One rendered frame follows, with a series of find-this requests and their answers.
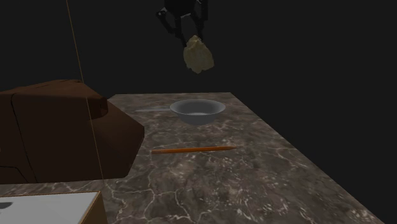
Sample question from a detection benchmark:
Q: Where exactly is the thin tan cord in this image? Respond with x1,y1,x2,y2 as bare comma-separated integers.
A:
65,0,105,185

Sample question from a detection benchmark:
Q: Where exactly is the pale yellow lump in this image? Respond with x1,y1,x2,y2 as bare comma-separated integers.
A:
183,34,215,74

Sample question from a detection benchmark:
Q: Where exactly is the white topped wooden box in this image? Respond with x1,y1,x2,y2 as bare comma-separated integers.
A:
0,190,108,224

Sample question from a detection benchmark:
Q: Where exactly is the large dark brown angular block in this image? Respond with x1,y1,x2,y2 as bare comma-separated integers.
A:
0,79,146,185

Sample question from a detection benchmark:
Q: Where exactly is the orange pencil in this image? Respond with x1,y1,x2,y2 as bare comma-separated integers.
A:
150,145,237,155

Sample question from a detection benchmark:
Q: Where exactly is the grey bowl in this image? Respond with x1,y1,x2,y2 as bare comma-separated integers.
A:
169,99,226,126

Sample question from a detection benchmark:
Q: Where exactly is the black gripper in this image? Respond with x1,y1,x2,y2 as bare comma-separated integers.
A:
156,0,209,48

